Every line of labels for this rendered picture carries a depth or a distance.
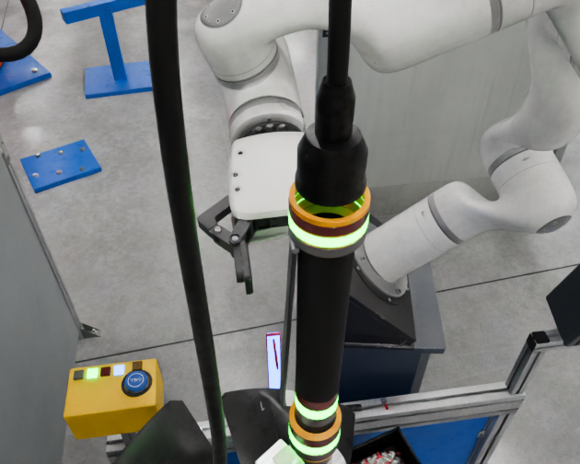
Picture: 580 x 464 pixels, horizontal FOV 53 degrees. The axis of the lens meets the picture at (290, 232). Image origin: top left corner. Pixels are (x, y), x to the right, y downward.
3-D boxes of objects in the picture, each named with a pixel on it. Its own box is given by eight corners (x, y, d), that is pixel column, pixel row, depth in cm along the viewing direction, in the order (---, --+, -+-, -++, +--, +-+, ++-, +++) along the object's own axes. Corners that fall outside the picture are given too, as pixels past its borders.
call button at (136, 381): (125, 395, 104) (123, 390, 103) (126, 376, 107) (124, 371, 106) (147, 392, 105) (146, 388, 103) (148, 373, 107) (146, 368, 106)
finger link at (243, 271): (246, 235, 57) (253, 295, 54) (214, 239, 57) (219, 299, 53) (244, 216, 55) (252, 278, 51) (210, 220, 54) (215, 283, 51)
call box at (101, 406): (77, 444, 108) (62, 416, 101) (83, 396, 115) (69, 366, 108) (165, 433, 110) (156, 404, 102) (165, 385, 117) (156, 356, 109)
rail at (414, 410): (113, 469, 124) (105, 452, 118) (114, 450, 126) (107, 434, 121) (516, 412, 133) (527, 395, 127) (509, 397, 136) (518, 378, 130)
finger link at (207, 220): (267, 185, 60) (282, 228, 57) (192, 202, 58) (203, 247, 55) (266, 178, 59) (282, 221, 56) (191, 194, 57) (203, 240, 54)
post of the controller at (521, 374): (509, 395, 127) (537, 343, 113) (504, 383, 129) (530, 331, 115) (523, 393, 127) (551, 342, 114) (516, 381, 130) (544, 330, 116)
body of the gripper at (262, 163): (315, 157, 66) (333, 238, 60) (225, 168, 65) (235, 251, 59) (318, 109, 60) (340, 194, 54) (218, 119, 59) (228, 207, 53)
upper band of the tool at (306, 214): (328, 273, 31) (330, 235, 29) (272, 232, 33) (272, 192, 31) (381, 234, 33) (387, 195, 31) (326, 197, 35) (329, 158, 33)
